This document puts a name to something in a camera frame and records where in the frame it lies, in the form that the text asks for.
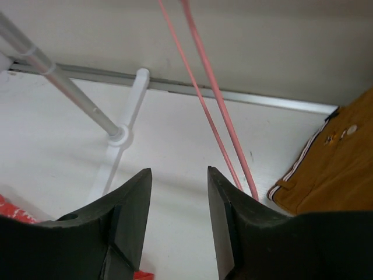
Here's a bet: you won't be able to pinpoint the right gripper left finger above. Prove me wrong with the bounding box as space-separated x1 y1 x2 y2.
37 167 153 280

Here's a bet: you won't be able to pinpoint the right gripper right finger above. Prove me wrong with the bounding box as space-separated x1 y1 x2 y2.
207 166 294 279

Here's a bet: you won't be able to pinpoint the pink wire hanger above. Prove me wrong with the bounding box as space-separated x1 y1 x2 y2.
158 1 259 201

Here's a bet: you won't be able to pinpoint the orange white tie-dye trousers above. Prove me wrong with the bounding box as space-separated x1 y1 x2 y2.
0 195 38 224

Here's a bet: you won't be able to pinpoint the brown shorts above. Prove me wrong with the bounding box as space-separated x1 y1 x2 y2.
267 89 372 215

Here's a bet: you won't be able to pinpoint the white clothes rack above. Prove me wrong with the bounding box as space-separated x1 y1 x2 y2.
1 13 150 205

